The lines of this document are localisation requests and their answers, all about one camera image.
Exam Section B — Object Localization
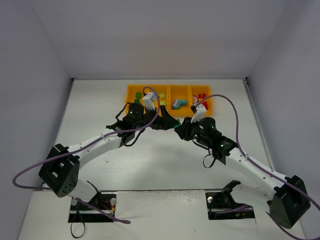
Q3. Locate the blue flower lego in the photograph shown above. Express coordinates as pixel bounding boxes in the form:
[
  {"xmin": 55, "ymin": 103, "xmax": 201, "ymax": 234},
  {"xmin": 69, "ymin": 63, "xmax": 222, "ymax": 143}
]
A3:
[{"xmin": 172, "ymin": 99, "xmax": 182, "ymax": 110}]

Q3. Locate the teal lego brick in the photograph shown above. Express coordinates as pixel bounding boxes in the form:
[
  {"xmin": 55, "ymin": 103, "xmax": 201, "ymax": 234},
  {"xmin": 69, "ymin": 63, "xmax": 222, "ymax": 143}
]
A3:
[{"xmin": 179, "ymin": 99, "xmax": 187, "ymax": 106}]

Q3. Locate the dark green lego brick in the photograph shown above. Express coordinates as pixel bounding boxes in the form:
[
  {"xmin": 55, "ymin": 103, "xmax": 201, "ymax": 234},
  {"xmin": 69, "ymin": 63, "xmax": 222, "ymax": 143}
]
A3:
[{"xmin": 135, "ymin": 92, "xmax": 142, "ymax": 99}]

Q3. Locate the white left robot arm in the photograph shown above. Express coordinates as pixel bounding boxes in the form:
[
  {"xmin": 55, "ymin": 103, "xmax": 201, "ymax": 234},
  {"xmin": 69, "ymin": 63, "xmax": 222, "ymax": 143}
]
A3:
[{"xmin": 38, "ymin": 103, "xmax": 180, "ymax": 203}]

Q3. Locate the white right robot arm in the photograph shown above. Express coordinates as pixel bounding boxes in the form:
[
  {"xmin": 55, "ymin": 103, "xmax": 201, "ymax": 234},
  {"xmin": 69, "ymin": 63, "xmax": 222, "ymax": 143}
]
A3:
[{"xmin": 174, "ymin": 117, "xmax": 311, "ymax": 229}]

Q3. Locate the yellow bin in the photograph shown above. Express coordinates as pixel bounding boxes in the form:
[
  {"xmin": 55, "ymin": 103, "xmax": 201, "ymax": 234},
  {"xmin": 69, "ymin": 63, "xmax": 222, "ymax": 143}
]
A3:
[
  {"xmin": 167, "ymin": 85, "xmax": 193, "ymax": 117},
  {"xmin": 150, "ymin": 84, "xmax": 171, "ymax": 113},
  {"xmin": 124, "ymin": 84, "xmax": 151, "ymax": 106}
]

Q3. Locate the yellow bin far left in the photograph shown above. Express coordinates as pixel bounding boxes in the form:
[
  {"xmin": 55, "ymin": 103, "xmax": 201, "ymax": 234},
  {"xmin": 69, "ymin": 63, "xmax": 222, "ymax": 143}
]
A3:
[{"xmin": 124, "ymin": 84, "xmax": 151, "ymax": 106}]

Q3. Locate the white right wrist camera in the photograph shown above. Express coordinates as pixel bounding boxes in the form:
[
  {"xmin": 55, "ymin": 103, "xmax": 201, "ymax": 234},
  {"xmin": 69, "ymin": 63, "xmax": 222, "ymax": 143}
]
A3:
[{"xmin": 190, "ymin": 102, "xmax": 207, "ymax": 123}]

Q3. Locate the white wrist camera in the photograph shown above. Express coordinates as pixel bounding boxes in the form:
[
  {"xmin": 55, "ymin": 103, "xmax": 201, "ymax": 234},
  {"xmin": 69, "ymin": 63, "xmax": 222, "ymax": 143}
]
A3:
[
  {"xmin": 142, "ymin": 91, "xmax": 157, "ymax": 111},
  {"xmin": 190, "ymin": 102, "xmax": 207, "ymax": 123}
]

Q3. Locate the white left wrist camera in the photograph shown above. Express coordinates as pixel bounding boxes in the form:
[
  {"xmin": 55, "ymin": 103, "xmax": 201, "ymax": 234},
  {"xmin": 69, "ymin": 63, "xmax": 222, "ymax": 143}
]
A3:
[{"xmin": 142, "ymin": 91, "xmax": 157, "ymax": 111}]

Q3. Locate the aluminium frame rail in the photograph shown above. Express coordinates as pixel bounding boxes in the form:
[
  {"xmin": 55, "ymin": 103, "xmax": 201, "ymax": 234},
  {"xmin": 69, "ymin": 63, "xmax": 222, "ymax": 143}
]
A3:
[{"xmin": 242, "ymin": 77, "xmax": 273, "ymax": 165}]

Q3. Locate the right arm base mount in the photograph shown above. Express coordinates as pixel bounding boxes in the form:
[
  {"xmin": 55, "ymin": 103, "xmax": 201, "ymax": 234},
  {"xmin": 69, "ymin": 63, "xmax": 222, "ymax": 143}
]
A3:
[{"xmin": 205, "ymin": 180, "xmax": 255, "ymax": 221}]

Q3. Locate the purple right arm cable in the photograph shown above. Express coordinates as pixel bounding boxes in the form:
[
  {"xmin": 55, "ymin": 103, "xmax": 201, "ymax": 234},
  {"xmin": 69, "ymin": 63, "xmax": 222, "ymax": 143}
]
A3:
[{"xmin": 197, "ymin": 94, "xmax": 320, "ymax": 240}]

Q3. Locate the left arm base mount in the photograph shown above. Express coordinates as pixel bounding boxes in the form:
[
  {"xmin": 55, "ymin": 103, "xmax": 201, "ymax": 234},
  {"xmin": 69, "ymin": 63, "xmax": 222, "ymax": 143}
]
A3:
[{"xmin": 68, "ymin": 192, "xmax": 117, "ymax": 223}]

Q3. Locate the black loop cable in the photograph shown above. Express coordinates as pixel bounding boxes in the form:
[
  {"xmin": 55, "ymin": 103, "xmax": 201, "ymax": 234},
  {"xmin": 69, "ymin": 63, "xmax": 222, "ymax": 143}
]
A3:
[{"xmin": 69, "ymin": 211, "xmax": 86, "ymax": 238}]

